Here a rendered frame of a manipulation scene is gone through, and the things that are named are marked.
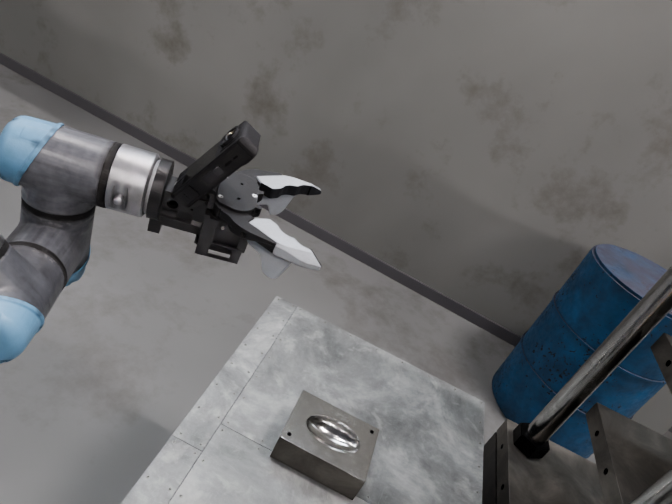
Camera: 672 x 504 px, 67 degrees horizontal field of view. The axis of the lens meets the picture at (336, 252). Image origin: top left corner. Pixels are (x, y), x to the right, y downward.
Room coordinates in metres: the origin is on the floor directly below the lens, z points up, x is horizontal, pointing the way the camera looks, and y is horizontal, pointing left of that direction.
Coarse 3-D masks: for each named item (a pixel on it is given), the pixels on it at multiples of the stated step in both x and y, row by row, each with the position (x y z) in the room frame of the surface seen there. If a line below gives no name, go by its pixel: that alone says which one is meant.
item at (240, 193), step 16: (160, 176) 0.47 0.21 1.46; (240, 176) 0.54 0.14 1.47; (160, 192) 0.46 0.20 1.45; (208, 192) 0.49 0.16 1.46; (224, 192) 0.50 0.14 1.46; (240, 192) 0.51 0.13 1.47; (256, 192) 0.53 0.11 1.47; (160, 208) 0.48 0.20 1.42; (176, 208) 0.49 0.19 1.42; (192, 208) 0.49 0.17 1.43; (208, 208) 0.48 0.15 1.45; (240, 208) 0.49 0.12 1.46; (256, 208) 0.51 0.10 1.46; (160, 224) 0.48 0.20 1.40; (176, 224) 0.49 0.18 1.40; (192, 224) 0.49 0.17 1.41; (208, 224) 0.48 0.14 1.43; (224, 224) 0.49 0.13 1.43; (208, 240) 0.48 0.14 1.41; (224, 240) 0.49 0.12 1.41; (240, 240) 0.49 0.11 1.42; (208, 256) 0.49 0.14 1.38
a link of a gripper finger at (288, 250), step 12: (264, 228) 0.48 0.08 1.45; (276, 228) 0.49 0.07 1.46; (276, 240) 0.47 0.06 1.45; (288, 240) 0.48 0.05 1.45; (264, 252) 0.48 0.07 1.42; (276, 252) 0.47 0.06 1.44; (288, 252) 0.47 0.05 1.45; (300, 252) 0.47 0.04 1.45; (312, 252) 0.48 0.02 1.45; (264, 264) 0.48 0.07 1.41; (276, 264) 0.48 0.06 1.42; (288, 264) 0.47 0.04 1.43; (300, 264) 0.47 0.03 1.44; (312, 264) 0.47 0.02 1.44; (276, 276) 0.48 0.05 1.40
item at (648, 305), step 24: (648, 312) 1.09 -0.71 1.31; (624, 336) 1.09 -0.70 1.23; (600, 360) 1.09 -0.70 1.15; (576, 384) 1.09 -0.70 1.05; (600, 384) 1.09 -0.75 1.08; (552, 408) 1.10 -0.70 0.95; (576, 408) 1.09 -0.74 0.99; (528, 432) 1.10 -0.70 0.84; (552, 432) 1.08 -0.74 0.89; (528, 456) 1.06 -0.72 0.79
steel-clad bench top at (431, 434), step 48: (288, 336) 1.09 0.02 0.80; (336, 336) 1.18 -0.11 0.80; (240, 384) 0.86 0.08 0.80; (288, 384) 0.93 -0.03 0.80; (336, 384) 1.00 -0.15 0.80; (384, 384) 1.08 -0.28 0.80; (432, 384) 1.16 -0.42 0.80; (192, 432) 0.69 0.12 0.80; (240, 432) 0.74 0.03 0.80; (384, 432) 0.91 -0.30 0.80; (432, 432) 0.98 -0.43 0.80; (480, 432) 1.06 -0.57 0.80; (144, 480) 0.55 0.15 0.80; (192, 480) 0.59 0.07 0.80; (240, 480) 0.63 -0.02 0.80; (288, 480) 0.68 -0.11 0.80; (384, 480) 0.78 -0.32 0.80; (432, 480) 0.84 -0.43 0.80; (480, 480) 0.90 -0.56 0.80
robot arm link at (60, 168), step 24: (24, 120) 0.45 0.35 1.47; (0, 144) 0.42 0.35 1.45; (24, 144) 0.43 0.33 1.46; (48, 144) 0.44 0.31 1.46; (72, 144) 0.45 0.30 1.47; (96, 144) 0.46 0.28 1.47; (120, 144) 0.48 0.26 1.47; (0, 168) 0.41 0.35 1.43; (24, 168) 0.42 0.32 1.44; (48, 168) 0.43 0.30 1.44; (72, 168) 0.43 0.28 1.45; (96, 168) 0.44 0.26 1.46; (24, 192) 0.43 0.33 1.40; (48, 192) 0.43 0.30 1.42; (72, 192) 0.44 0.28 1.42; (96, 192) 0.44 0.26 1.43
